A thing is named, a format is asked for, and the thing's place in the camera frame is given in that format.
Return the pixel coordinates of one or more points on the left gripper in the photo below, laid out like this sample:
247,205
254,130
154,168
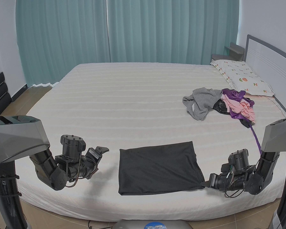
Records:
91,161

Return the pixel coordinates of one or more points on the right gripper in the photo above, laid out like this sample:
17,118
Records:
219,181

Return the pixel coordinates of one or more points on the black T-shirt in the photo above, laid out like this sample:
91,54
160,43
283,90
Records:
157,168

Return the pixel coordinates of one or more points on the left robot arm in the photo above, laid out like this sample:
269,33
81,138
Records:
16,137

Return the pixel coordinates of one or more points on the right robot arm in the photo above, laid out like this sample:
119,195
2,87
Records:
278,137

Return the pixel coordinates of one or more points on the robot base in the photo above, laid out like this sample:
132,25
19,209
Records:
133,224

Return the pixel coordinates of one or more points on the bed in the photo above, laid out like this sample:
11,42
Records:
121,92

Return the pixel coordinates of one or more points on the pile of clothes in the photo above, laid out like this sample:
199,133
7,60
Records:
238,106

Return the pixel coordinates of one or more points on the grey garment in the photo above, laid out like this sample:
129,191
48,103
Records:
202,101

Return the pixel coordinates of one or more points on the white printed pillow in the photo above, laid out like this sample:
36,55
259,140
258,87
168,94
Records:
240,74

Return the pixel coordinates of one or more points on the black chest of drawers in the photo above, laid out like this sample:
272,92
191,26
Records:
0,92

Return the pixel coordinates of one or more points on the blue-green curtain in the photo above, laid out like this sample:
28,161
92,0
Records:
169,20
62,32

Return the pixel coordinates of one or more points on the grey bedside table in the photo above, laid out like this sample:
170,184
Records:
234,49

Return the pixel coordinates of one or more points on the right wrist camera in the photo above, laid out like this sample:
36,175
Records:
225,168

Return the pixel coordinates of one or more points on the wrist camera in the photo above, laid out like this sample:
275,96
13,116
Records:
82,146
225,168

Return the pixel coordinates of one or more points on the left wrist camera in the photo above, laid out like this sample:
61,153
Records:
82,146

